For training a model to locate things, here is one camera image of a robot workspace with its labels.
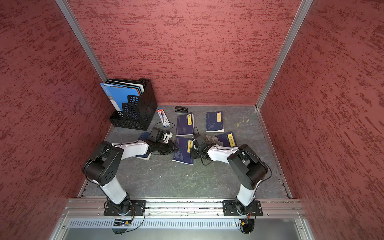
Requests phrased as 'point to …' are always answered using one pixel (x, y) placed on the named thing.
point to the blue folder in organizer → (119, 94)
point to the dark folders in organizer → (128, 83)
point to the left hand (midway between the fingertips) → (178, 151)
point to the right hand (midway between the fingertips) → (192, 156)
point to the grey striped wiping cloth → (213, 140)
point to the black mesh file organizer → (139, 111)
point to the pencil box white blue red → (163, 118)
